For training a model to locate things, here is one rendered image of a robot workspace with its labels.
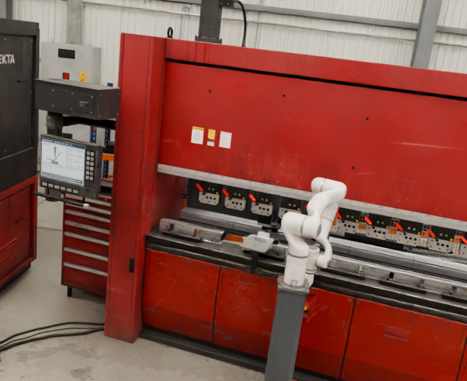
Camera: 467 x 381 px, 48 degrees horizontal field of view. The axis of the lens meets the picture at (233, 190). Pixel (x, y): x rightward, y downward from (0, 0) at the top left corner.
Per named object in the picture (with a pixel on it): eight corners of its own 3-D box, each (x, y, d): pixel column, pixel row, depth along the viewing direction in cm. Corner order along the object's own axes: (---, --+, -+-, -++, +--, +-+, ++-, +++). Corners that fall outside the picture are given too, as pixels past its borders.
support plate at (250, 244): (239, 247, 355) (239, 246, 354) (249, 236, 379) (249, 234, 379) (264, 253, 350) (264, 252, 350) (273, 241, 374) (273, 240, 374)
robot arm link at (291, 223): (303, 260, 294) (309, 220, 288) (273, 250, 303) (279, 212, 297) (311, 254, 304) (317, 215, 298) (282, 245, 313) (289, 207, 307)
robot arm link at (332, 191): (290, 236, 299) (316, 245, 292) (289, 221, 292) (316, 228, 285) (325, 189, 332) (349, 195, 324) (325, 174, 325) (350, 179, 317)
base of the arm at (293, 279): (310, 292, 297) (314, 262, 292) (276, 287, 299) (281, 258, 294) (308, 279, 316) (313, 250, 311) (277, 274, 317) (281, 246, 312)
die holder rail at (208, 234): (159, 230, 399) (159, 219, 397) (162, 228, 405) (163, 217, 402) (220, 245, 386) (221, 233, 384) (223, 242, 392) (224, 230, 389)
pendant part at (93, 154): (38, 186, 351) (39, 134, 342) (51, 183, 362) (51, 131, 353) (94, 200, 337) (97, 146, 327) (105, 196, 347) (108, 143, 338)
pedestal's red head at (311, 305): (277, 314, 340) (281, 289, 335) (286, 304, 354) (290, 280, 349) (307, 323, 332) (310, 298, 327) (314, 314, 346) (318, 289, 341)
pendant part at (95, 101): (31, 202, 360) (32, 78, 337) (55, 195, 382) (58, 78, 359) (93, 219, 343) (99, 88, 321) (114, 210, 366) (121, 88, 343)
